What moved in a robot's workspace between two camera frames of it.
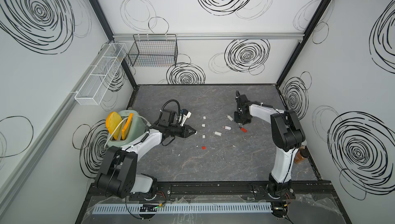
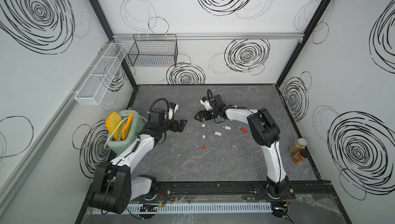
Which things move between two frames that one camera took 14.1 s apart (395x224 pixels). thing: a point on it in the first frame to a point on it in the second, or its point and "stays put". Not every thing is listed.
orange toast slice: (126, 125) stays put
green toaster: (136, 127) stays put
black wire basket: (156, 50) stays put
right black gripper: (236, 119) to (201, 116)
